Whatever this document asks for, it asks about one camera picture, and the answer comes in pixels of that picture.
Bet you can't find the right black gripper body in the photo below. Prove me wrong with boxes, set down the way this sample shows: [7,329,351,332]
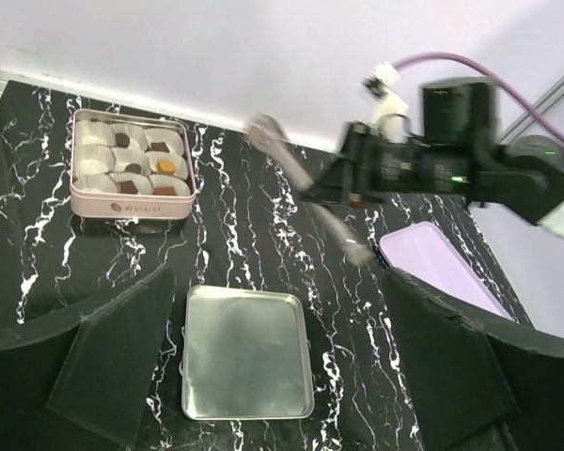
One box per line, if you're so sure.
[302,122,470,207]

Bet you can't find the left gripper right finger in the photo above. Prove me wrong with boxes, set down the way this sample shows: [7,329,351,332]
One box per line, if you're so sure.
[383,268,564,450]

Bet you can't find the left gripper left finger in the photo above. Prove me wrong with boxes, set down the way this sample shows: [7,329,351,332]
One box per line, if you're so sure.
[0,266,176,450]

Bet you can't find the metal tongs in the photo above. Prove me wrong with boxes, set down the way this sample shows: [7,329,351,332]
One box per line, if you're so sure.
[245,114,374,267]

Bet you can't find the silver metal box lid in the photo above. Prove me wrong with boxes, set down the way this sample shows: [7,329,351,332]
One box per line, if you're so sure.
[180,285,315,421]

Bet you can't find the dark square chocolate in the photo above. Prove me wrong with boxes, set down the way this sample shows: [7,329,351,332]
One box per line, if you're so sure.
[117,180,138,195]

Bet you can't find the orange round chocolate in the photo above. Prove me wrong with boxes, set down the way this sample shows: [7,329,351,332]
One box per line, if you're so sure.
[157,159,176,175]

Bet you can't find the dark rectangular chocolate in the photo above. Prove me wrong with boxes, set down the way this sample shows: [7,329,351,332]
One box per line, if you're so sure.
[153,186,177,196]

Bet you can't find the pink chocolate box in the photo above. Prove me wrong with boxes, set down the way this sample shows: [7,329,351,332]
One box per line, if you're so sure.
[70,109,196,220]

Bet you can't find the dark oval chocolate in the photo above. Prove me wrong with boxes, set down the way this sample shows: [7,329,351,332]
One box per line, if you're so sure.
[124,163,142,174]

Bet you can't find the dark round chocolate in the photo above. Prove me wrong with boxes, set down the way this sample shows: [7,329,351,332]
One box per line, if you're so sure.
[115,132,131,148]

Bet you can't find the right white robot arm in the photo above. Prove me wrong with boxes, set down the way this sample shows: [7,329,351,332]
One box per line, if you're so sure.
[302,77,564,240]

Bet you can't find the lavender plastic tray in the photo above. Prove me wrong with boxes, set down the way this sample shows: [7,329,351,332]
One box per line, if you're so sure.
[379,222,510,319]

